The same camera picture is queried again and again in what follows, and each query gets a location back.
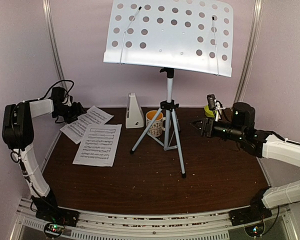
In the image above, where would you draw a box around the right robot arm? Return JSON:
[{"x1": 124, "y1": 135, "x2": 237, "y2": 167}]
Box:
[{"x1": 191, "y1": 102, "x2": 300, "y2": 221}]

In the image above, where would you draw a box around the left wire page holder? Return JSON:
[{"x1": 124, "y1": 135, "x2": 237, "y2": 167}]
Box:
[{"x1": 118, "y1": 6, "x2": 143, "y2": 65}]

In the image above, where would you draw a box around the white tripod stand pole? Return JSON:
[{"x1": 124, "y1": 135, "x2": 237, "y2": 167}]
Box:
[{"x1": 129, "y1": 67, "x2": 187, "y2": 179}]

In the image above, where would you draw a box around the sheet music page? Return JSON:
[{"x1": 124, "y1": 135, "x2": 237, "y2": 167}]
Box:
[
  {"x1": 72, "y1": 124, "x2": 122, "y2": 167},
  {"x1": 60, "y1": 106, "x2": 114, "y2": 145}
]

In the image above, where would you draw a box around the green bowl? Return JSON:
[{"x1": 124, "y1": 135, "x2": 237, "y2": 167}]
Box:
[{"x1": 204, "y1": 105, "x2": 222, "y2": 119}]

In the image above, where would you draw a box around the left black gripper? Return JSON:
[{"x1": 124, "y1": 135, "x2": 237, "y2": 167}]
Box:
[{"x1": 53, "y1": 102, "x2": 87, "y2": 124}]

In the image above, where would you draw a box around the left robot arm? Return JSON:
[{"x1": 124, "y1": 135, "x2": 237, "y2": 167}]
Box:
[{"x1": 2, "y1": 98, "x2": 86, "y2": 227}]

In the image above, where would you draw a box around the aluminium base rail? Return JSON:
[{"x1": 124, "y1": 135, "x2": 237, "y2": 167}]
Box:
[{"x1": 14, "y1": 197, "x2": 296, "y2": 240}]

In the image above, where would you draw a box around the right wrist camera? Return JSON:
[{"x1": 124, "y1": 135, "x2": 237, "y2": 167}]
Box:
[{"x1": 206, "y1": 94, "x2": 216, "y2": 111}]

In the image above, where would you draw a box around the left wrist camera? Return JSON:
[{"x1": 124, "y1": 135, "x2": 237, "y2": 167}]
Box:
[{"x1": 50, "y1": 86, "x2": 66, "y2": 104}]

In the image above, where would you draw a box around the white metronome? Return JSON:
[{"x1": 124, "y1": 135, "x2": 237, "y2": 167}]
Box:
[{"x1": 125, "y1": 92, "x2": 145, "y2": 129}]

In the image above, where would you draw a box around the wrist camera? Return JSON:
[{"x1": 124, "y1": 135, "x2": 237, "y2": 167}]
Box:
[
  {"x1": 206, "y1": 94, "x2": 216, "y2": 111},
  {"x1": 50, "y1": 86, "x2": 66, "y2": 104}
]

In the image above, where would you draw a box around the right wire page holder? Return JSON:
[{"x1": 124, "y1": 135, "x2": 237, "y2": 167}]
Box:
[{"x1": 211, "y1": 15, "x2": 220, "y2": 76}]

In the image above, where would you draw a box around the yellow patterned mug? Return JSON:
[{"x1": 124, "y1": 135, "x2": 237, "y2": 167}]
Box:
[{"x1": 145, "y1": 110, "x2": 166, "y2": 137}]

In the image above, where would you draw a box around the wire page holder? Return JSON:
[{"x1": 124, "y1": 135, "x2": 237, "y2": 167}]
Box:
[
  {"x1": 211, "y1": 15, "x2": 220, "y2": 76},
  {"x1": 118, "y1": 6, "x2": 143, "y2": 65}
]

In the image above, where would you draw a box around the white perforated music stand desk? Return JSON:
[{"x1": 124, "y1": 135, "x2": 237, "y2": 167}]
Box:
[{"x1": 103, "y1": 0, "x2": 234, "y2": 77}]

